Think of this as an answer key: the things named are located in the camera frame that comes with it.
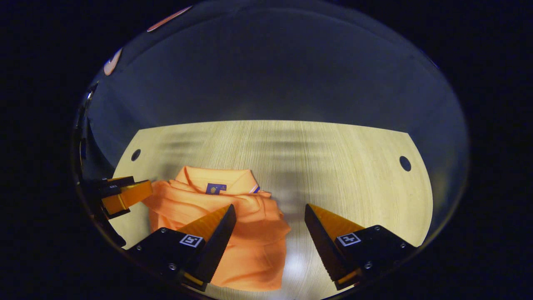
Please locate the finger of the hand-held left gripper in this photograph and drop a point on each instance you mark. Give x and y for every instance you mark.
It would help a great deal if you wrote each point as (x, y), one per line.
(129, 196)

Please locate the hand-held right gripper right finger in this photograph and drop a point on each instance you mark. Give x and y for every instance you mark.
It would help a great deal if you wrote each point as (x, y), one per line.
(320, 241)

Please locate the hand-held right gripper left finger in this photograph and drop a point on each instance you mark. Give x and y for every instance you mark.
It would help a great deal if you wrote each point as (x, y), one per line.
(218, 243)

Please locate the orange T-shirt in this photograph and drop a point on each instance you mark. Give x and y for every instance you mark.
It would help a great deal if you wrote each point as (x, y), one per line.
(258, 233)

